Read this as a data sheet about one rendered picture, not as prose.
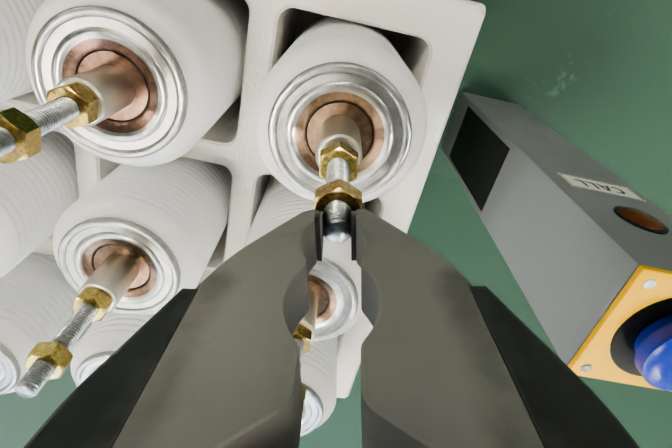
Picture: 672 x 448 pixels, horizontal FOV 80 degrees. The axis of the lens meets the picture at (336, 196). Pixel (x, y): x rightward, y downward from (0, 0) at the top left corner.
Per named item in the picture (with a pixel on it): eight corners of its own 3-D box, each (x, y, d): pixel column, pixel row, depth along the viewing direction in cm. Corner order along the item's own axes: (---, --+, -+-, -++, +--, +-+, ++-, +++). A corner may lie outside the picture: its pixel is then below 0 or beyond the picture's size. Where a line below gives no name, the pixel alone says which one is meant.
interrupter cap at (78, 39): (219, 91, 21) (215, 94, 20) (135, 179, 23) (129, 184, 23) (90, -34, 18) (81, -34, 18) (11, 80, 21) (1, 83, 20)
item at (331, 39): (347, 138, 41) (348, 240, 25) (269, 75, 38) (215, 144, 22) (415, 62, 37) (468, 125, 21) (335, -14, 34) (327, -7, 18)
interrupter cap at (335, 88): (347, 217, 24) (347, 224, 24) (242, 140, 22) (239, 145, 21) (439, 125, 21) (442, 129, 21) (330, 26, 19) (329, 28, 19)
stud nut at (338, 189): (303, 204, 15) (301, 216, 15) (328, 170, 15) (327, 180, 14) (346, 229, 16) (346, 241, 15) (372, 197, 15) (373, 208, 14)
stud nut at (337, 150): (310, 163, 19) (309, 171, 18) (330, 134, 18) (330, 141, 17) (346, 185, 19) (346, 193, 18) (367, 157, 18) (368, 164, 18)
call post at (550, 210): (460, 89, 45) (640, 261, 18) (520, 103, 46) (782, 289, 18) (439, 148, 48) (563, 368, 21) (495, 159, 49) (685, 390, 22)
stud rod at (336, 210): (325, 150, 20) (316, 235, 13) (336, 134, 20) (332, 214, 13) (341, 160, 20) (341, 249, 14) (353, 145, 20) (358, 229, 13)
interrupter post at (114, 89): (148, 87, 21) (116, 105, 18) (122, 117, 22) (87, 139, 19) (108, 51, 20) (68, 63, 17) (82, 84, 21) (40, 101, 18)
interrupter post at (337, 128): (342, 162, 23) (341, 189, 20) (308, 135, 22) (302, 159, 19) (371, 130, 22) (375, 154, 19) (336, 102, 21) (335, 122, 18)
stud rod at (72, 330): (104, 287, 25) (17, 398, 18) (100, 275, 25) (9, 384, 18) (120, 288, 25) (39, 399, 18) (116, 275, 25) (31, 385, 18)
